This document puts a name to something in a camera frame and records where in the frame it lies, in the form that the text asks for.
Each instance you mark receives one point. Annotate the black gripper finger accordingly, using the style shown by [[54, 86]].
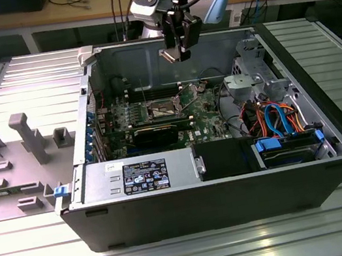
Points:
[[191, 31], [171, 30]]

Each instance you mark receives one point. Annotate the black RAM slot bank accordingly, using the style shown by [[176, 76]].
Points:
[[151, 93]]

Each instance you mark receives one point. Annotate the CPU socket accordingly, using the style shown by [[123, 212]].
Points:
[[161, 109]]

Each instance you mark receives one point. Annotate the silver drive cage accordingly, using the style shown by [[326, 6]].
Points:
[[251, 54]]

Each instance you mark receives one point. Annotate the black RAM stick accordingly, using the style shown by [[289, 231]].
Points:
[[183, 122]]

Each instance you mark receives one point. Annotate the green motherboard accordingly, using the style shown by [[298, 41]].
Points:
[[203, 122]]

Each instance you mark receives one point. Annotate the black graphics card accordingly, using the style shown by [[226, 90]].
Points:
[[155, 135]]

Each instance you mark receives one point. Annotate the hard disk in blue carrier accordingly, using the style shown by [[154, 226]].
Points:
[[270, 145]]

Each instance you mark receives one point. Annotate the black label sticker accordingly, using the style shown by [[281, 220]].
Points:
[[146, 176]]

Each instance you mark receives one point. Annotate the silver power supply unit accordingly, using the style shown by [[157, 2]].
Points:
[[100, 180]]

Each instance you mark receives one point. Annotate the black open PC case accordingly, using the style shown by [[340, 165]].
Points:
[[205, 208]]

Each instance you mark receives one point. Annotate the blue case latch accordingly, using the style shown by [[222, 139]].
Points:
[[59, 191]]

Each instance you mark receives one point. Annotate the grey parts rack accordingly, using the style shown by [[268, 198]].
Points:
[[18, 181]]

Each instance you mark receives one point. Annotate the silver metal bracket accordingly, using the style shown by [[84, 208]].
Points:
[[241, 82]]

